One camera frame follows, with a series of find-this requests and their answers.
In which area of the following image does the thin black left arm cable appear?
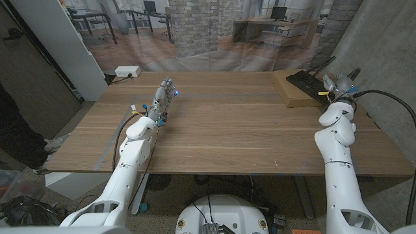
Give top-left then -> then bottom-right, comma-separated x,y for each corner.
128,126 -> 162,209

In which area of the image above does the black power strip cable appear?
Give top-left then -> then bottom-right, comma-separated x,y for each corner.
105,73 -> 133,86

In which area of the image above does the white power strip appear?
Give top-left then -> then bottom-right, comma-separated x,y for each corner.
114,66 -> 142,78

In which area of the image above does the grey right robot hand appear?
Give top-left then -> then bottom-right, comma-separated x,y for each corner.
322,73 -> 358,104

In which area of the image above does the grey metal table leg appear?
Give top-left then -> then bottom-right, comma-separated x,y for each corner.
131,174 -> 150,215
294,175 -> 315,219

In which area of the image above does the flat cardboard packing box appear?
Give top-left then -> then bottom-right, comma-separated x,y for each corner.
271,69 -> 335,109

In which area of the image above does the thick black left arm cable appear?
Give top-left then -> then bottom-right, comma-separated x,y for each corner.
111,112 -> 148,172

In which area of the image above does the clear plastic container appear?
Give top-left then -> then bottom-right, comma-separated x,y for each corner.
0,168 -> 43,204

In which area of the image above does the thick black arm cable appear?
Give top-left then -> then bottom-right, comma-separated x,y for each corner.
111,112 -> 148,172
352,90 -> 416,227

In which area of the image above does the dark wooden door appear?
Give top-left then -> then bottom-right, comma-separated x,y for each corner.
0,0 -> 82,140

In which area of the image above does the black bag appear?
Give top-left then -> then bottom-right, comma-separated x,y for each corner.
0,194 -> 68,227

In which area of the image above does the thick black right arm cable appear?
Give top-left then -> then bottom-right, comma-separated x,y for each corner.
352,90 -> 416,227

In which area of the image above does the printed office backdrop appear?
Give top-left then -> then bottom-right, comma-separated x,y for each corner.
60,0 -> 363,73

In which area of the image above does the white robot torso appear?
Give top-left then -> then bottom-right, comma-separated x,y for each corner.
175,194 -> 270,234

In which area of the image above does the black router with antennas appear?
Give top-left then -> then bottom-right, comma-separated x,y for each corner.
285,55 -> 361,105

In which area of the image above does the white flat board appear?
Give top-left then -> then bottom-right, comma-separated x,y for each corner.
44,172 -> 113,200

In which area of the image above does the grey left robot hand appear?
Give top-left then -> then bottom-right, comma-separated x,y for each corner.
146,77 -> 179,127

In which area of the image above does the white partition panel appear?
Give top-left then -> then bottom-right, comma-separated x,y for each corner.
9,0 -> 109,101

